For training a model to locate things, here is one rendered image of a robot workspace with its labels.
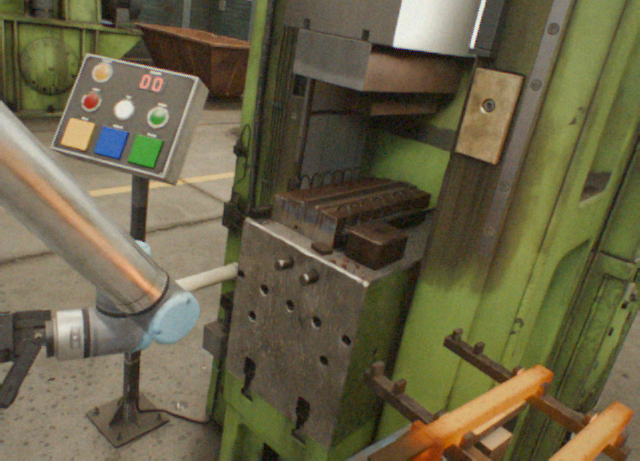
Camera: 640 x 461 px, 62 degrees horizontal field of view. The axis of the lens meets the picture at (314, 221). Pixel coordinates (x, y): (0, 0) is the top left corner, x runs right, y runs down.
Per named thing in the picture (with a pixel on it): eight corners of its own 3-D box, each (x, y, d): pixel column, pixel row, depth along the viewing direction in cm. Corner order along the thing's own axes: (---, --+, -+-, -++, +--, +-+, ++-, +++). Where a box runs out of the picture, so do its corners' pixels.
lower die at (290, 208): (331, 249, 120) (338, 215, 117) (270, 218, 132) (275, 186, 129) (424, 219, 151) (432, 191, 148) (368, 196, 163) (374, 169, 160)
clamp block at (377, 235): (374, 271, 113) (380, 244, 111) (343, 255, 118) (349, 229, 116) (404, 259, 122) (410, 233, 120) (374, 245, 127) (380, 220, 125)
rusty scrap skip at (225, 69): (205, 108, 717) (211, 43, 686) (130, 80, 825) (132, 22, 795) (269, 107, 805) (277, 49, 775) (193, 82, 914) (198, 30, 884)
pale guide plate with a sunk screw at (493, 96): (494, 164, 104) (520, 76, 98) (453, 151, 110) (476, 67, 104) (498, 163, 106) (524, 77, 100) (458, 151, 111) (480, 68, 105)
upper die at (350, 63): (362, 92, 108) (372, 43, 104) (292, 72, 119) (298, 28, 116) (457, 93, 138) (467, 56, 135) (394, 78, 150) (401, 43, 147)
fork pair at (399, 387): (396, 396, 77) (399, 385, 77) (369, 374, 81) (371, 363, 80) (482, 353, 92) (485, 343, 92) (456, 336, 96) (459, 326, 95)
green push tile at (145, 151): (152, 167, 133) (162, 140, 134) (127, 160, 135) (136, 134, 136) (155, 170, 135) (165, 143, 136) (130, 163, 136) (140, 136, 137)
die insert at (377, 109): (370, 115, 119) (375, 88, 117) (344, 108, 124) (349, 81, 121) (435, 113, 141) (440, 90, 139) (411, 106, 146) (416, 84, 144)
